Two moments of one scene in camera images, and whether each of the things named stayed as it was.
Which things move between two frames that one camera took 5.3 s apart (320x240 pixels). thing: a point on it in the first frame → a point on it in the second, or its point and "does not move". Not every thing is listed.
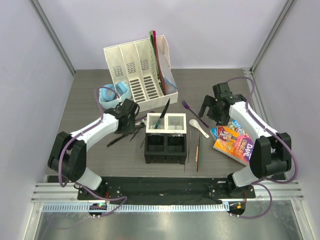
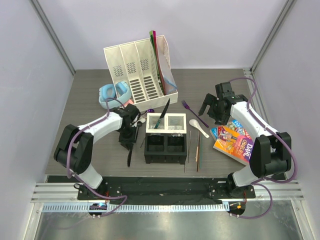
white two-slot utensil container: (170, 123) does not move
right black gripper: (222, 120) does not move
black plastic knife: (116, 139) → (129, 157)
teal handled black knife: (163, 113) does not move
